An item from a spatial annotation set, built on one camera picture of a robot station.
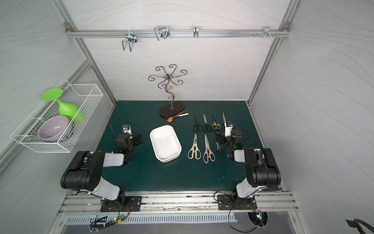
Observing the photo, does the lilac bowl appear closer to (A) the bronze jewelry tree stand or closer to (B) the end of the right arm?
(A) the bronze jewelry tree stand

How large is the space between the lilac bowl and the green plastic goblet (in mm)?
21

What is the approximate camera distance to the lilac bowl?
0.57 metres

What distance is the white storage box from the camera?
0.88 m

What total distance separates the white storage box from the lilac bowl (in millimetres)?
444

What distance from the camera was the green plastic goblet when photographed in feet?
1.95
